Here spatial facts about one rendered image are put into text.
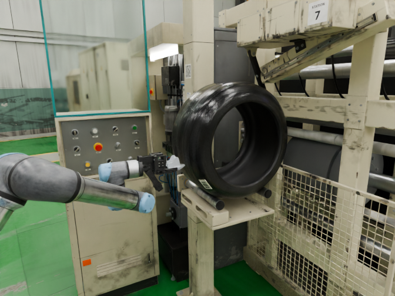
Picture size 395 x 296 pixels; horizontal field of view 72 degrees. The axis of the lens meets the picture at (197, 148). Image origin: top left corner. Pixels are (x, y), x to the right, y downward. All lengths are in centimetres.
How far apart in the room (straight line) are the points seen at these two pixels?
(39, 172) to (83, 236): 114
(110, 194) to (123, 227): 101
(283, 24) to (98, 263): 174
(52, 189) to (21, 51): 926
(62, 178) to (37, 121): 914
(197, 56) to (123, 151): 76
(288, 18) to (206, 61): 46
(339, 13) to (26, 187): 116
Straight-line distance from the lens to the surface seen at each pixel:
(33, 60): 1000
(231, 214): 141
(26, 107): 988
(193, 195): 147
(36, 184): 81
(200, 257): 185
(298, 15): 131
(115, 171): 111
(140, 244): 202
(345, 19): 126
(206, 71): 154
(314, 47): 140
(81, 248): 194
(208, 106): 115
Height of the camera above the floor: 144
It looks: 13 degrees down
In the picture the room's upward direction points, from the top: 1 degrees counter-clockwise
